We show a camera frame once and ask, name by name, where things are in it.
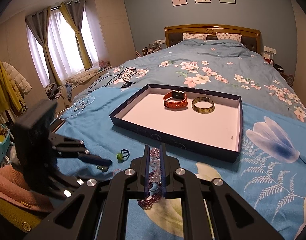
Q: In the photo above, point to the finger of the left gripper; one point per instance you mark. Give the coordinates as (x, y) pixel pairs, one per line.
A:
(94, 159)

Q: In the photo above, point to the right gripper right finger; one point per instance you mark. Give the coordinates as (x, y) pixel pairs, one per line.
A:
(211, 209)

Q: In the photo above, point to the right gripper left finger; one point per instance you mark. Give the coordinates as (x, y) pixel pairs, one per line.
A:
(97, 209)

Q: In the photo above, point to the green stone black cord charm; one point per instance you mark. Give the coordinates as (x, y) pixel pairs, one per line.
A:
(123, 155)

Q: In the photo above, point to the orange smart watch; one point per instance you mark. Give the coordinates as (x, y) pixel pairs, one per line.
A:
(175, 100)

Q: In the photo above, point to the tortoiseshell gold bangle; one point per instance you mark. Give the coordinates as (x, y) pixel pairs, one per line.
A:
(203, 105)

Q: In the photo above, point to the teal plastic basket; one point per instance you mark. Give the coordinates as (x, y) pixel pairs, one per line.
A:
(4, 141)

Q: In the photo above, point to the pink knit right sleeve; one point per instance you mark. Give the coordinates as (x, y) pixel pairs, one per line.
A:
(15, 190)

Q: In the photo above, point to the yellow hanging coat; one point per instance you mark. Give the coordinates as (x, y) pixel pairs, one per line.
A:
(10, 97)

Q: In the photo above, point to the beige puffer jacket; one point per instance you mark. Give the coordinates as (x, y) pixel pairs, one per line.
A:
(19, 80)

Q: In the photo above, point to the light blue floral blanket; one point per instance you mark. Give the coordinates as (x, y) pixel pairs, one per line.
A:
(274, 187)

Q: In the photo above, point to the dark blue shallow box tray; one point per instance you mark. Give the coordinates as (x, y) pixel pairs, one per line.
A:
(217, 135)

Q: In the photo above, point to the grey yellow curtains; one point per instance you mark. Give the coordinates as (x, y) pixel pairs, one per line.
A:
(60, 42)

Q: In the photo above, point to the wooden bed headboard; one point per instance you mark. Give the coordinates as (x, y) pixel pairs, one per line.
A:
(251, 38)

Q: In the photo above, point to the grey blue floral duvet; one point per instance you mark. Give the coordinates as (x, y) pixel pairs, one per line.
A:
(221, 65)

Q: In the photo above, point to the left floral pillow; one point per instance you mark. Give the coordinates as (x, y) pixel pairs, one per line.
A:
(187, 36)

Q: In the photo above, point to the floral pillow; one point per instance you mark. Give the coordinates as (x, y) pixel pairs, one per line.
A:
(187, 36)
(229, 36)

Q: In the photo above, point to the right floral pillow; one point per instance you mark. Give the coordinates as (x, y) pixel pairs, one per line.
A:
(229, 36)

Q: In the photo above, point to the white wall socket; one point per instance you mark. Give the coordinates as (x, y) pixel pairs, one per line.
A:
(270, 50)

